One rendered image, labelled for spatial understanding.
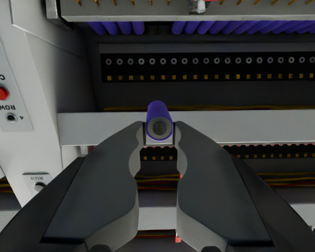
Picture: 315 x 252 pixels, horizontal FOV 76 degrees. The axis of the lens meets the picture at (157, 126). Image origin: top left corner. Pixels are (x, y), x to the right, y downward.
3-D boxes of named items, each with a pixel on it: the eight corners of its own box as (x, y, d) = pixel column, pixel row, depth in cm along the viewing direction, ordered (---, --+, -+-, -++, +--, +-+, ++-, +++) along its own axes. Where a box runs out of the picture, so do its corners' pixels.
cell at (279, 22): (258, 22, 33) (284, 5, 27) (269, 22, 33) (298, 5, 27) (258, 34, 33) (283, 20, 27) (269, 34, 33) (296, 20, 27)
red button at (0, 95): (-12, 87, 23) (-6, 100, 23) (3, 87, 23) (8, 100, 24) (-6, 84, 24) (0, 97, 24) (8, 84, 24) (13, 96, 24)
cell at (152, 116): (170, 106, 19) (179, 123, 13) (160, 122, 19) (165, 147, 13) (153, 96, 19) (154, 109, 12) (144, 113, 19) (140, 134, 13)
